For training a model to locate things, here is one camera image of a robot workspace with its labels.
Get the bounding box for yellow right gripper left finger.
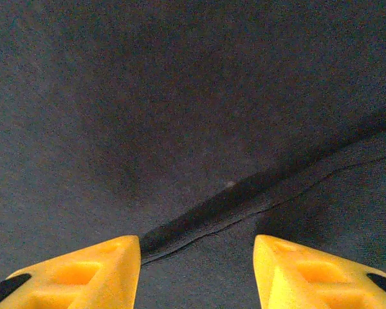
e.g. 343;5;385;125
0;235;142;309

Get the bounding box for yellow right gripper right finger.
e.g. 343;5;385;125
253;234;386;309

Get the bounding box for black t-shirt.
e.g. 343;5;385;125
0;0;386;309

